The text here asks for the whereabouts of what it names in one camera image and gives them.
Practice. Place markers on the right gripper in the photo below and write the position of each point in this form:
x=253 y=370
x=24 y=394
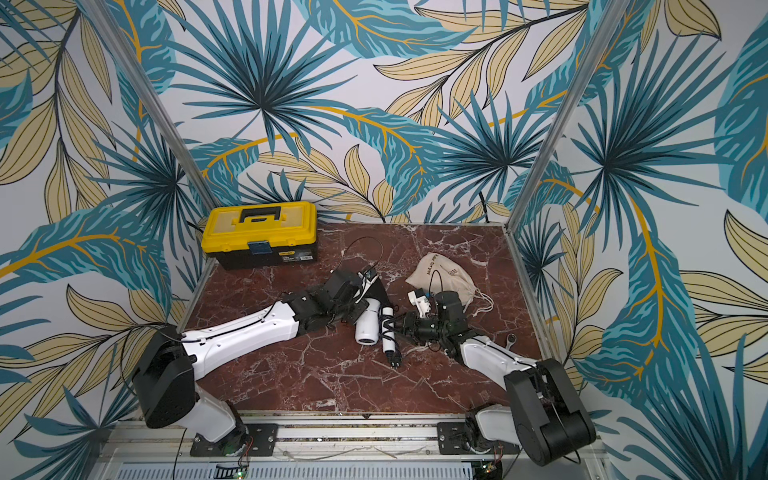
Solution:
x=411 y=325

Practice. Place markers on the white hair dryer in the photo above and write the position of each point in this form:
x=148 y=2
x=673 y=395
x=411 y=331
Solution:
x=376 y=324

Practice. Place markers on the black drawstring dryer bag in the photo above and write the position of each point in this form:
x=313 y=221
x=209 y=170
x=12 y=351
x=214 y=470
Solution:
x=357 y=305

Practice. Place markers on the yellow black toolbox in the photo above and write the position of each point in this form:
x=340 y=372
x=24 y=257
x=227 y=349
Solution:
x=252 y=236

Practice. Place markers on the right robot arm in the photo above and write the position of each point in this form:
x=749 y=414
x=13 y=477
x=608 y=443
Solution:
x=545 y=416

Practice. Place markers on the beige drawstring dryer bag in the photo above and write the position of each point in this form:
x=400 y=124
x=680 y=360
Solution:
x=436 y=273

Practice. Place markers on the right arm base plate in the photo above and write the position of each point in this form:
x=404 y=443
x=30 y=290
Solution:
x=464 y=438

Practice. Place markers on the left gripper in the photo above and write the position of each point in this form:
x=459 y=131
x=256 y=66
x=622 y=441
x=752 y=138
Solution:
x=354 y=316

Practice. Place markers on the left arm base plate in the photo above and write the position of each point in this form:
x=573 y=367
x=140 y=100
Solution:
x=250 y=439

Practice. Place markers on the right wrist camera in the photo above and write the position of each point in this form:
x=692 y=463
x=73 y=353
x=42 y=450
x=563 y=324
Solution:
x=419 y=299

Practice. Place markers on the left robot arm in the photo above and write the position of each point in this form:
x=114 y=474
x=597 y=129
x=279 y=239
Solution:
x=165 y=378

